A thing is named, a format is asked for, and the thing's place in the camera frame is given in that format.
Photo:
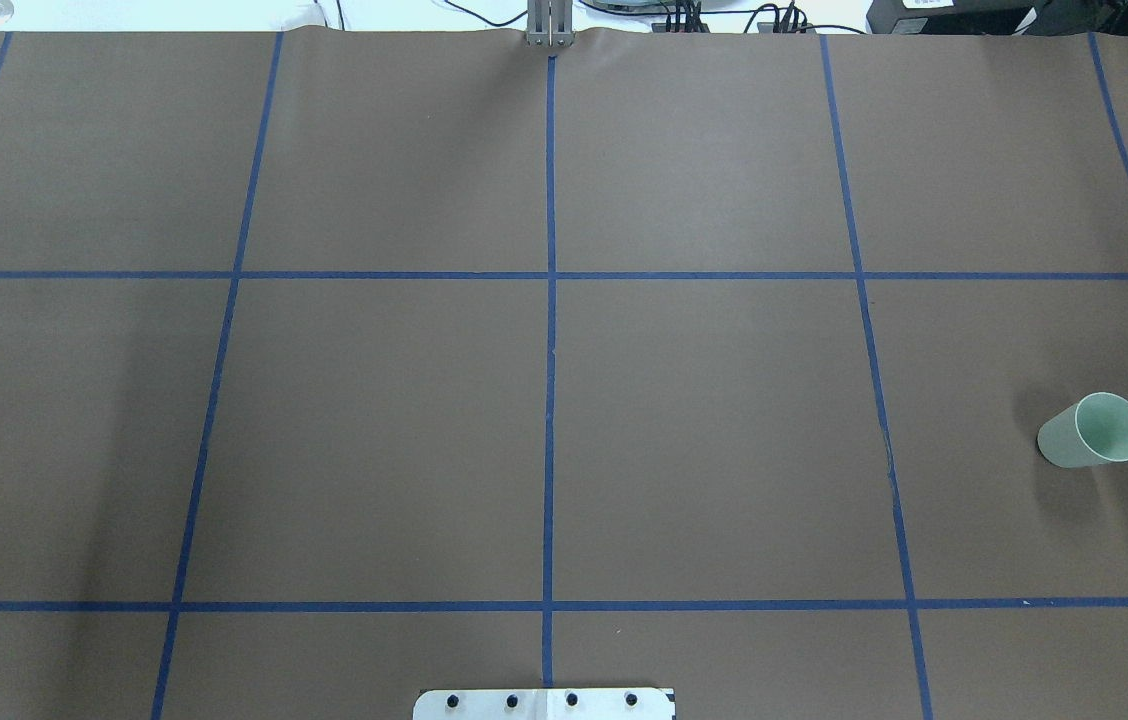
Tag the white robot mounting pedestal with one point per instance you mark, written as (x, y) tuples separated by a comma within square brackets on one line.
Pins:
[(547, 703)]

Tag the silver aluminium frame post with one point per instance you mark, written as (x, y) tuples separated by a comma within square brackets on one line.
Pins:
[(549, 23)]

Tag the green plastic cup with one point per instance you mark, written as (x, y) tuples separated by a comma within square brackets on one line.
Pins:
[(1091, 432)]

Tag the black box with label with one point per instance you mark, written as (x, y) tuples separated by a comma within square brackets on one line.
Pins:
[(947, 17)]

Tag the brown paper table cover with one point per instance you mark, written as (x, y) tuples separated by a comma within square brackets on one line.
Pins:
[(336, 368)]

